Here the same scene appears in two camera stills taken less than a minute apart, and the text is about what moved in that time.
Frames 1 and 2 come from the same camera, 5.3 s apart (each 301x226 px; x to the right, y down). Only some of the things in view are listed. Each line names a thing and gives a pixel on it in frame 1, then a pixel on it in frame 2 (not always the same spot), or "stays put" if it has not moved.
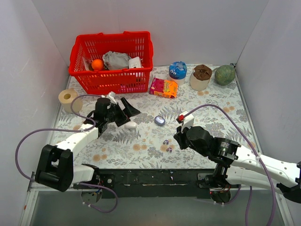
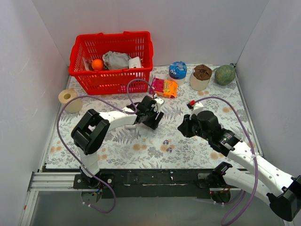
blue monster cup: x=178 y=72 stays put
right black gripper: x=178 y=139 → x=186 y=127
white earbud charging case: x=130 y=125 stays put
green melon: x=225 y=75 stays put
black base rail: x=159 y=182 stays put
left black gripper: x=118 y=115 → x=153 y=120
